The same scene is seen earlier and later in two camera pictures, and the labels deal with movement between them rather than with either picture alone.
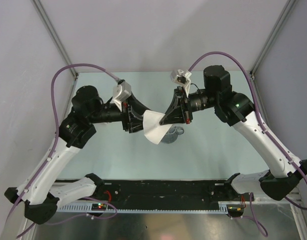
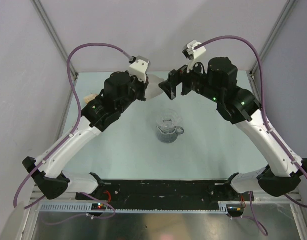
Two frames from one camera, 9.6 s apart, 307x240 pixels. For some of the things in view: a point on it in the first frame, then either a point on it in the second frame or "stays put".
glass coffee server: [172, 135] stays put
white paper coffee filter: [153, 130] to [153, 89]
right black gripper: [178, 111] to [181, 75]
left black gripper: [132, 115] to [143, 85]
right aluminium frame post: [286, 11] stays put
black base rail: [162, 192] stays put
